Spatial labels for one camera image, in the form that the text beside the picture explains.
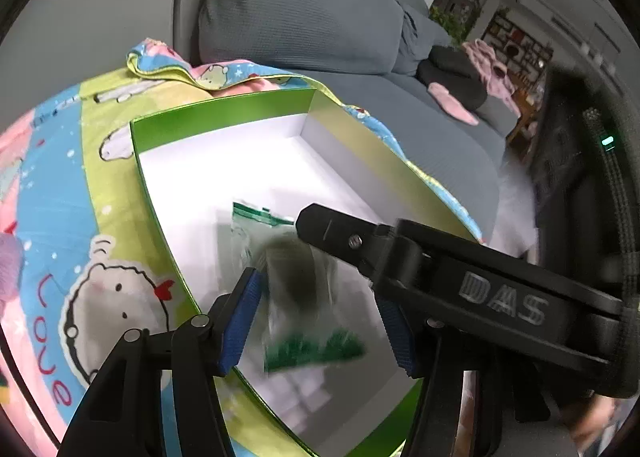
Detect pink cloth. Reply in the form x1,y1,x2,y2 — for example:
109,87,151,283
427,82,480,126

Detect black braided cable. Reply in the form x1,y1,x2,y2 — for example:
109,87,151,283
582,108,636,310

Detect cartoon printed blanket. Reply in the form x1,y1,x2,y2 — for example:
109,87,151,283
0,37,486,457

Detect grey sofa cushion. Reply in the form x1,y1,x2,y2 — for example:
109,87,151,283
197,0,461,78

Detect clear green-printed plastic bag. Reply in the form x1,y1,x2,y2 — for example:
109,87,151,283
231,201,366,373

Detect pink garment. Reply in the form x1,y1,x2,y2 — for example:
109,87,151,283
462,39,522,112

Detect green houseplant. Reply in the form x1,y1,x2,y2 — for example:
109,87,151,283
430,4,481,45

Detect black cushion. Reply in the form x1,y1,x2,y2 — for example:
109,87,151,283
416,44,488,110

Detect person's right hand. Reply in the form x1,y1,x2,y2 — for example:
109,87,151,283
560,387,623,445

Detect grey sofa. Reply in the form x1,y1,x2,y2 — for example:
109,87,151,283
0,0,521,250

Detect dark bookshelf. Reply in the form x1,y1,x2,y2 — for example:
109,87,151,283
482,12,556,102

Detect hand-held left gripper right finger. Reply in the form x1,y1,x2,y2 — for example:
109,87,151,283
377,298,483,457

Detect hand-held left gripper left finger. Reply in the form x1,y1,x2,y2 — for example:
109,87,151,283
59,267,264,457

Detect green cardboard box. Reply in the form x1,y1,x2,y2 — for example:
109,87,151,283
130,88,483,455

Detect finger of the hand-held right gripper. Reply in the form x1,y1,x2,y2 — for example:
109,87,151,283
295,203,388,283

